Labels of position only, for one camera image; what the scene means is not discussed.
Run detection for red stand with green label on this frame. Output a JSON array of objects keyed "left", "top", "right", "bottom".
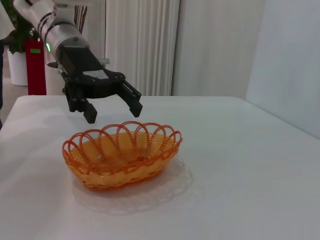
[{"left": 24, "top": 38, "right": 48, "bottom": 96}]

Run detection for white plant pot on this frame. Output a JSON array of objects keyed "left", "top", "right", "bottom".
[{"left": 6, "top": 48, "right": 29, "bottom": 86}]

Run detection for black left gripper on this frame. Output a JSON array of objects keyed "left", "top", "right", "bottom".
[{"left": 55, "top": 45, "right": 144, "bottom": 124}]

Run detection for brown vertical strips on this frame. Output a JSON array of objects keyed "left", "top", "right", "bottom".
[{"left": 73, "top": 0, "right": 88, "bottom": 35}]

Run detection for green potted plant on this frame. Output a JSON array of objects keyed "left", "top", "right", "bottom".
[{"left": 4, "top": 0, "right": 41, "bottom": 55}]

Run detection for orange woven plastic basket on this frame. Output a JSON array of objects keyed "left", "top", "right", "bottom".
[{"left": 61, "top": 120, "right": 183, "bottom": 193}]

